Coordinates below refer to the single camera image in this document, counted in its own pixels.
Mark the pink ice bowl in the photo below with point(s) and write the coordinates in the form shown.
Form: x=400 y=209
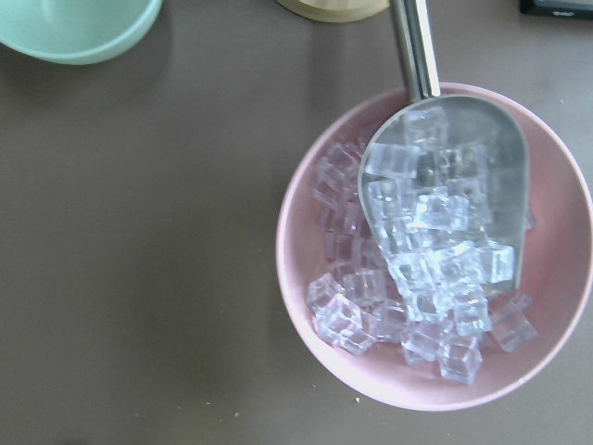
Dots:
x=442 y=339

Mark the metal ice scoop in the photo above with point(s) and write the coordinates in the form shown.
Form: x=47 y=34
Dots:
x=453 y=163

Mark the mint green bowl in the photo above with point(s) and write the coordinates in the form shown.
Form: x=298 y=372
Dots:
x=76 y=32

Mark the wine glass rack tray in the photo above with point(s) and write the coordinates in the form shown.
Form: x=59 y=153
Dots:
x=563 y=9

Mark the wooden cup stand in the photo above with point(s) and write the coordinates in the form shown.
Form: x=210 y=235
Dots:
x=335 y=11

